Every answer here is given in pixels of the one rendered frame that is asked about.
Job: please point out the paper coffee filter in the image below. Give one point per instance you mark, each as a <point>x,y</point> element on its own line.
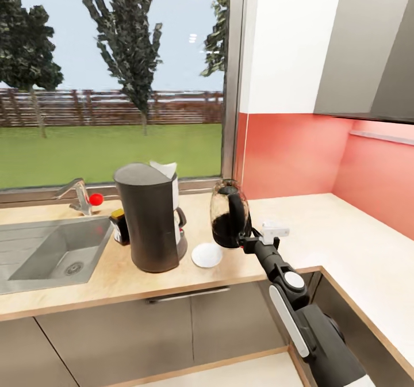
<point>168,170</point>

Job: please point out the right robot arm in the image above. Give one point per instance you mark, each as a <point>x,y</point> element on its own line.
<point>317,336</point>

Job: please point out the saucer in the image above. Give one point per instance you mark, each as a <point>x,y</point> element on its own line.
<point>206,255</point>

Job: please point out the bottle of coffee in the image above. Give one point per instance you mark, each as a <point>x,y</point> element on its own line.
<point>121,234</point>

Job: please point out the electric kettle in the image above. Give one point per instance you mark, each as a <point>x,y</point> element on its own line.
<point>229,210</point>

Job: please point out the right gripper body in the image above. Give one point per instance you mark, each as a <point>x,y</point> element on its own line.
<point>252,245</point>

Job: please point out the drop in sink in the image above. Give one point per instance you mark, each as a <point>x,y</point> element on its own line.
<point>51,254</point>

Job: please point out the coffee maker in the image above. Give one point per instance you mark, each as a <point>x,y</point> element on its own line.
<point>149,199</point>

